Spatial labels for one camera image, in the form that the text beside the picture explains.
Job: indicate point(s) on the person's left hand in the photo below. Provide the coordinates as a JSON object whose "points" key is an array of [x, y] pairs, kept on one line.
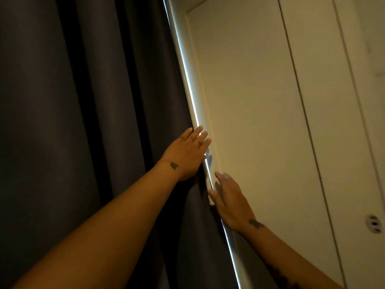
{"points": [[185, 156]]}

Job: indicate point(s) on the person's right hand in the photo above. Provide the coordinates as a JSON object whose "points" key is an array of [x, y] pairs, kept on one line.
{"points": [[233, 206]]}

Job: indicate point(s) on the person's left little finger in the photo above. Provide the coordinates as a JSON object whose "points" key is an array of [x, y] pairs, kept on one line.
{"points": [[186, 133]]}

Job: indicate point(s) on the person's left middle finger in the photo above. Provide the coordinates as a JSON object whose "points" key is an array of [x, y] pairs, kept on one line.
{"points": [[203, 138]]}

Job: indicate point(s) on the person's right thumb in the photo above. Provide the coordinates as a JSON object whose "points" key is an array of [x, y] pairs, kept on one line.
{"points": [[215, 200]]}

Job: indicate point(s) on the person's right forearm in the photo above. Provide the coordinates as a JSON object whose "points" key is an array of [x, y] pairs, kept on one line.
{"points": [[279, 258]]}

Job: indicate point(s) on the person's left forearm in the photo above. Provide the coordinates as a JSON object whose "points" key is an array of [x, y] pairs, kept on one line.
{"points": [[105, 225]]}

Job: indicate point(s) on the dark grey curtain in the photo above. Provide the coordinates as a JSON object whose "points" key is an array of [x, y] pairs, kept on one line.
{"points": [[75, 117]]}

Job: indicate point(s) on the white window frame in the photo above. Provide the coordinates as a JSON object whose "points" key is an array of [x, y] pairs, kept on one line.
{"points": [[192, 87]]}

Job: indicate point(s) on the white wall outlet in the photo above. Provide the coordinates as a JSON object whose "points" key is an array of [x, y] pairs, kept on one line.
{"points": [[373, 223]]}

